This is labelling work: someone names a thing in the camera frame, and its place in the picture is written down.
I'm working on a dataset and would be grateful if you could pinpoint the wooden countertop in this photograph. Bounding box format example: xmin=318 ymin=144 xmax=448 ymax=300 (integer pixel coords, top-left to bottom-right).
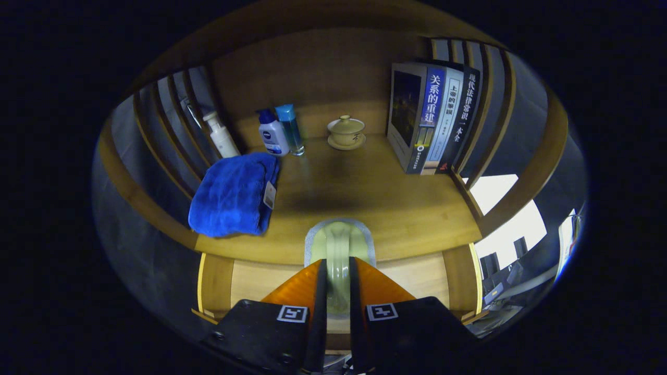
xmin=195 ymin=133 xmax=483 ymax=266

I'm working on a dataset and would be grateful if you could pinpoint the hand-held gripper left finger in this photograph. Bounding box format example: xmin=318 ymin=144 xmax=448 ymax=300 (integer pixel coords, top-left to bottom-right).
xmin=203 ymin=258 xmax=329 ymax=374

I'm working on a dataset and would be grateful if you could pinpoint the blue towel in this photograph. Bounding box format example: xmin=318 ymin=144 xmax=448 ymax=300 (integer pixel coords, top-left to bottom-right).
xmin=188 ymin=152 xmax=281 ymax=239

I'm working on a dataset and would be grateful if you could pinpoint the white drawer unit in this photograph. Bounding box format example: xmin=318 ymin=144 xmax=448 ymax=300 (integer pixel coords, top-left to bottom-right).
xmin=461 ymin=173 xmax=548 ymax=271

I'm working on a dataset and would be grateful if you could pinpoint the teal bottle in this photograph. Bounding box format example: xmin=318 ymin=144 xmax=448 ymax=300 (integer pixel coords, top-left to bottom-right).
xmin=275 ymin=104 xmax=305 ymax=156

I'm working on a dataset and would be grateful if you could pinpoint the black spine book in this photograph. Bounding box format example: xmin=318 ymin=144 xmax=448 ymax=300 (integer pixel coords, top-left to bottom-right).
xmin=436 ymin=66 xmax=481 ymax=174

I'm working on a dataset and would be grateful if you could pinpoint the white lotion bottle blue cap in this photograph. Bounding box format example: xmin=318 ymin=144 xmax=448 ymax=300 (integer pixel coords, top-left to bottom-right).
xmin=257 ymin=108 xmax=290 ymax=157

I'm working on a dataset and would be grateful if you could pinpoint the blue spine book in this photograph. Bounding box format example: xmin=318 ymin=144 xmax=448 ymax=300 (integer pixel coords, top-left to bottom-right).
xmin=387 ymin=62 xmax=447 ymax=175

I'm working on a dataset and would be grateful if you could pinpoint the white pump bottle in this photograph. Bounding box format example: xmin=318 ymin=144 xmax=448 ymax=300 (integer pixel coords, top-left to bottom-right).
xmin=202 ymin=110 xmax=241 ymax=159

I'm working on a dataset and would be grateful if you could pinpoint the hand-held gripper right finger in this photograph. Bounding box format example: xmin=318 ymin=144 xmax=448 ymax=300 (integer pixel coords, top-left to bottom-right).
xmin=348 ymin=256 xmax=479 ymax=374

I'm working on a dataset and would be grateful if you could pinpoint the wooden cabinet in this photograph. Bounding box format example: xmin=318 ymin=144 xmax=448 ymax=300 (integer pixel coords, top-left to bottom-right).
xmin=96 ymin=0 xmax=571 ymax=355

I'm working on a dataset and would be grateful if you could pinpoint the light grey spine book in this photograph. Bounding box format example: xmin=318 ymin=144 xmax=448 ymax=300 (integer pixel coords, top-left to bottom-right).
xmin=423 ymin=67 xmax=465 ymax=175

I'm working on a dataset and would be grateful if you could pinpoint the tan lidded teacup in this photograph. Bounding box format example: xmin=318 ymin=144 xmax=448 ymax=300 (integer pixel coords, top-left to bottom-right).
xmin=327 ymin=115 xmax=366 ymax=151

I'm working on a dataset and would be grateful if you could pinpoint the wooden drawer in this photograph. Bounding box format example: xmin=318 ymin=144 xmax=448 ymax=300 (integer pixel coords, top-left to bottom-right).
xmin=190 ymin=244 xmax=490 ymax=355

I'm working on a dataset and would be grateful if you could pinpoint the green handled scrub brush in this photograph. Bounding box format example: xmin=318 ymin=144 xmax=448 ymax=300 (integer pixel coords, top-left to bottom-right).
xmin=304 ymin=218 xmax=377 ymax=316

